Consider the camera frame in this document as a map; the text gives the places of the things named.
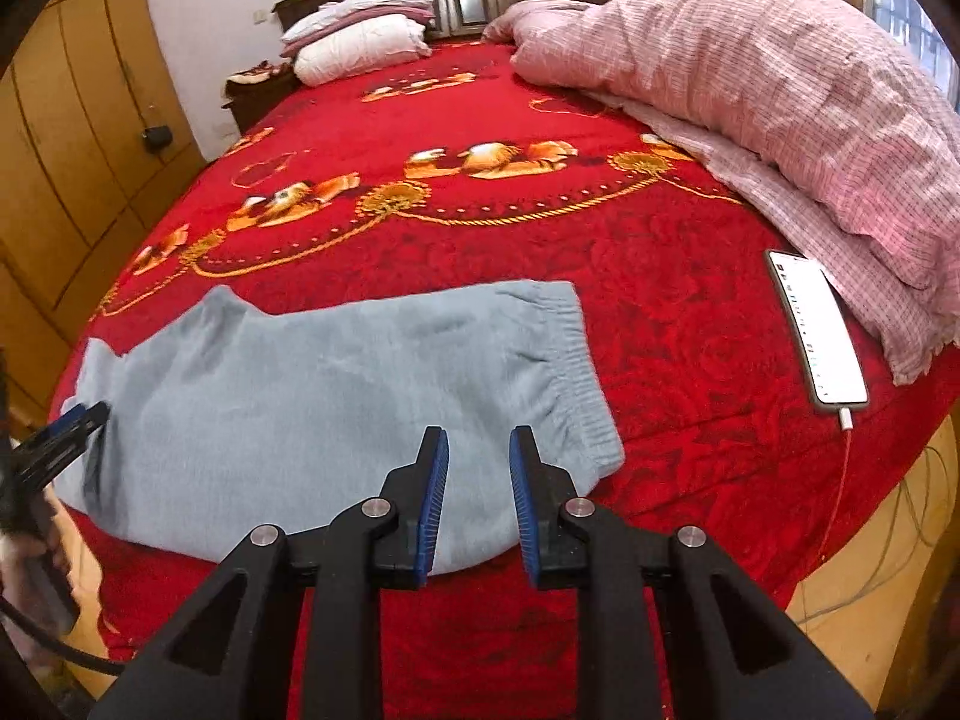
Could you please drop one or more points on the pink checked quilt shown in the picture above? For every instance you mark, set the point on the pink checked quilt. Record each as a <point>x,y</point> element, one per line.
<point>750,90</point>

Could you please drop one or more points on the white pillow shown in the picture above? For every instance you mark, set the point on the white pillow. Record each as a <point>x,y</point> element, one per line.
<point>360,46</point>

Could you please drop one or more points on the wooden wardrobe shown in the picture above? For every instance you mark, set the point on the wooden wardrobe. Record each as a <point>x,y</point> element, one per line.
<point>75,165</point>

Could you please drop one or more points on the grey pants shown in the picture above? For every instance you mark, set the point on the grey pants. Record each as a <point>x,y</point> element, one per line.
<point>300,405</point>

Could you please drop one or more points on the person's left hand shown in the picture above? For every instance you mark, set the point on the person's left hand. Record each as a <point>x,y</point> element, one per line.
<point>16,553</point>

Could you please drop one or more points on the red floral printed blanket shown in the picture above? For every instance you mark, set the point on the red floral printed blanket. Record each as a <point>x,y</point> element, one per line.
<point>600,277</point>

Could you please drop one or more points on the dark wooden nightstand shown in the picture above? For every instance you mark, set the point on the dark wooden nightstand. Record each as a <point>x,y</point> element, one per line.
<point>255,101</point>

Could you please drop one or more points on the smartphone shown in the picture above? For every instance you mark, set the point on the smartphone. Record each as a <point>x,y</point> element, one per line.
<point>814,330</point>

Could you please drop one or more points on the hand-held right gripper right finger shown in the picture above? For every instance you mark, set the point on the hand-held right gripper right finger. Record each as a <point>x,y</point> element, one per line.
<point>523,499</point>

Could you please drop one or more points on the pink striped pillow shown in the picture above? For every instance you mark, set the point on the pink striped pillow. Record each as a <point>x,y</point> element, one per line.
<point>360,7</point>

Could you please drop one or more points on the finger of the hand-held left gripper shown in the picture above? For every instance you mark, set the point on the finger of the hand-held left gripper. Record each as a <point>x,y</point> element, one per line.
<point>96,415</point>
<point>71,414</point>

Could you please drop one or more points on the window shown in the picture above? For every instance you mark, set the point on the window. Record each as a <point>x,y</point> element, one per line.
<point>915,22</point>

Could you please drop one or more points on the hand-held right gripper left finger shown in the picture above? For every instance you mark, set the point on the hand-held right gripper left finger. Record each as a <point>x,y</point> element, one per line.
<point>435,499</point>

